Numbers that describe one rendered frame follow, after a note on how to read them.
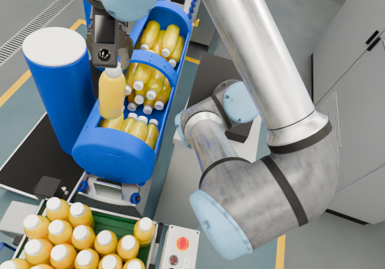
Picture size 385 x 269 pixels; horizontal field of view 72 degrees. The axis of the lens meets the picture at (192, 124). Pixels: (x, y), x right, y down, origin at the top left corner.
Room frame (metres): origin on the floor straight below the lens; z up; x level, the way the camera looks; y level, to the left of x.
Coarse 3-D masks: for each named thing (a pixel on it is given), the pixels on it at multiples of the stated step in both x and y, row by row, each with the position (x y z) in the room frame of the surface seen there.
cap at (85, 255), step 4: (80, 252) 0.09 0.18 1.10; (84, 252) 0.09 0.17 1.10; (88, 252) 0.10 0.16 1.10; (80, 256) 0.08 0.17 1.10; (84, 256) 0.08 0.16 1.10; (88, 256) 0.09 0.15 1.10; (80, 260) 0.07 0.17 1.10; (84, 260) 0.07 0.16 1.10; (88, 260) 0.08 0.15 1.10; (80, 264) 0.06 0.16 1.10; (84, 264) 0.06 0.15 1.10
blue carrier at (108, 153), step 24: (144, 24) 1.21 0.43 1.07; (168, 24) 1.23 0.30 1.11; (168, 72) 0.80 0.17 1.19; (96, 120) 0.45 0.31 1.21; (96, 144) 0.36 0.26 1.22; (120, 144) 0.39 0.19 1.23; (144, 144) 0.44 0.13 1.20; (96, 168) 0.36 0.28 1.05; (120, 168) 0.37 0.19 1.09; (144, 168) 0.38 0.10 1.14
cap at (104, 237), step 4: (100, 232) 0.16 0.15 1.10; (104, 232) 0.16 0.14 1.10; (108, 232) 0.16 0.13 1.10; (100, 236) 0.14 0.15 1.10; (104, 236) 0.15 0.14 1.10; (108, 236) 0.15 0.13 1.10; (100, 240) 0.13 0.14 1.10; (104, 240) 0.14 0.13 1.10; (108, 240) 0.14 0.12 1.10; (104, 244) 0.13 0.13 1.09
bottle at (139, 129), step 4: (140, 120) 0.56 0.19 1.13; (136, 124) 0.53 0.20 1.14; (140, 124) 0.54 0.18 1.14; (144, 124) 0.55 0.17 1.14; (132, 128) 0.51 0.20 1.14; (136, 128) 0.51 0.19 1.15; (140, 128) 0.52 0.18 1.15; (144, 128) 0.53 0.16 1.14; (128, 132) 0.50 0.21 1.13; (132, 132) 0.50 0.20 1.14; (136, 132) 0.50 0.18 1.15; (140, 132) 0.51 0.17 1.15; (144, 132) 0.52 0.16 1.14; (136, 136) 0.48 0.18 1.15; (140, 136) 0.49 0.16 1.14; (144, 136) 0.50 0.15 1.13; (144, 140) 0.49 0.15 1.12
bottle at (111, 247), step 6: (114, 234) 0.17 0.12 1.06; (96, 240) 0.14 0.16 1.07; (114, 240) 0.15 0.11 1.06; (96, 246) 0.12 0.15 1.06; (102, 246) 0.13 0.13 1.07; (108, 246) 0.13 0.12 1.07; (114, 246) 0.14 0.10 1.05; (102, 252) 0.11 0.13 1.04; (108, 252) 0.12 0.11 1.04; (114, 252) 0.13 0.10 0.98
